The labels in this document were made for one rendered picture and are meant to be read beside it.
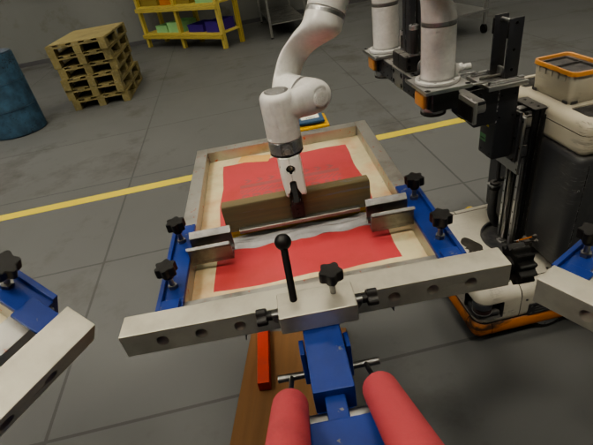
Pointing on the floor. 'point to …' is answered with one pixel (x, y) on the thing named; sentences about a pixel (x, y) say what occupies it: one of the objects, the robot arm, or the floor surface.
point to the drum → (17, 101)
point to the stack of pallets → (95, 64)
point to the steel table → (279, 15)
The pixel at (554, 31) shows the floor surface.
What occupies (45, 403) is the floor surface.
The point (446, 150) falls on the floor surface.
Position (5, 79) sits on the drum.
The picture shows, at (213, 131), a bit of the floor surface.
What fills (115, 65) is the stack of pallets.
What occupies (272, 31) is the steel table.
